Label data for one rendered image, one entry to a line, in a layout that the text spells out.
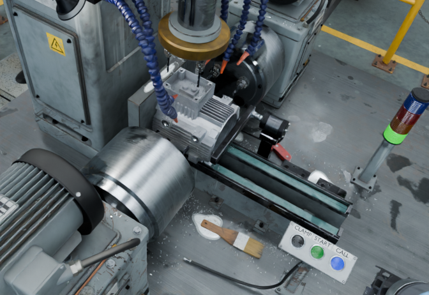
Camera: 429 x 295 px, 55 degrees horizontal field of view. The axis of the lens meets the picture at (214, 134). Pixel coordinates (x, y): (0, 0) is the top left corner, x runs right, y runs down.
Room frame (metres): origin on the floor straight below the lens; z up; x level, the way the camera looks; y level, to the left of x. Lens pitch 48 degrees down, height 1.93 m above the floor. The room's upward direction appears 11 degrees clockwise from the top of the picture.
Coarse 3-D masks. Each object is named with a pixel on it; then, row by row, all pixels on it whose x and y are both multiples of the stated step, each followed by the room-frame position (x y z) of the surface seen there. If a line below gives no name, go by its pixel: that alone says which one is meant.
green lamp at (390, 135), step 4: (388, 128) 0.93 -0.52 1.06; (384, 132) 0.93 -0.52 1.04; (388, 132) 0.92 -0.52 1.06; (392, 132) 0.91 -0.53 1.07; (384, 136) 0.92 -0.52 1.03; (388, 136) 0.91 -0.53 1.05; (392, 136) 0.90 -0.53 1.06; (396, 136) 0.90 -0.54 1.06; (400, 136) 0.90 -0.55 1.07; (404, 136) 0.90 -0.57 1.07; (388, 140) 0.91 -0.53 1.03; (392, 140) 0.90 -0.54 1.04; (396, 140) 0.90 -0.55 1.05; (400, 140) 0.90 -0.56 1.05
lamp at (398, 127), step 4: (396, 116) 0.93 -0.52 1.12; (392, 120) 0.94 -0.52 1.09; (396, 120) 0.92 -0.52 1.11; (392, 124) 0.92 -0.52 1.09; (396, 124) 0.91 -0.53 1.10; (400, 124) 0.91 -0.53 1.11; (404, 124) 0.90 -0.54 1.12; (392, 128) 0.92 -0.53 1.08; (396, 128) 0.91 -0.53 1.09; (400, 128) 0.90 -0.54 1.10; (404, 128) 0.90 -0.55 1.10; (408, 128) 0.90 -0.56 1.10; (396, 132) 0.90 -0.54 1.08; (400, 132) 0.90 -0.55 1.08; (404, 132) 0.90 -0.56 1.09; (408, 132) 0.91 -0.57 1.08
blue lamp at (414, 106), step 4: (408, 96) 0.94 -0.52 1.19; (412, 96) 0.92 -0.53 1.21; (408, 100) 0.92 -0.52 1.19; (412, 100) 0.91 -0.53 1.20; (416, 100) 0.91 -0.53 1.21; (404, 104) 0.93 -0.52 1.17; (408, 104) 0.92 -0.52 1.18; (412, 104) 0.91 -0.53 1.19; (416, 104) 0.90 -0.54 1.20; (420, 104) 0.90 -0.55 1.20; (424, 104) 0.90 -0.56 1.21; (428, 104) 0.91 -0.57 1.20; (408, 108) 0.91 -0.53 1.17; (412, 108) 0.90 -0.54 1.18; (416, 108) 0.90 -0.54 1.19; (420, 108) 0.90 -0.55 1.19; (424, 108) 0.90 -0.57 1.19; (412, 112) 0.90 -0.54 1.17; (416, 112) 0.90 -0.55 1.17; (420, 112) 0.90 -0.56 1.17
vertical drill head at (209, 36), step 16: (192, 0) 0.82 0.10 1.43; (208, 0) 0.83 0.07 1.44; (176, 16) 0.86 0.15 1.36; (192, 16) 0.82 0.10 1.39; (208, 16) 0.83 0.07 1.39; (160, 32) 0.82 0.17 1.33; (176, 32) 0.81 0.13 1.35; (192, 32) 0.81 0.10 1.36; (208, 32) 0.82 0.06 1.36; (224, 32) 0.87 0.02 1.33; (176, 48) 0.78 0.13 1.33; (192, 48) 0.78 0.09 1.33; (208, 48) 0.79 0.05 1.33; (224, 48) 0.83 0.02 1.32
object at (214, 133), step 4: (232, 104) 0.87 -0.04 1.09; (156, 108) 0.81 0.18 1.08; (236, 108) 0.86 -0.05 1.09; (236, 112) 0.86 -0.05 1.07; (212, 128) 0.76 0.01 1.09; (212, 132) 0.75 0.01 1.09; (216, 132) 0.75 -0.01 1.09; (208, 136) 0.75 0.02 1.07; (212, 136) 0.75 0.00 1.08; (216, 136) 0.75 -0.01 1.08; (208, 164) 0.74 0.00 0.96
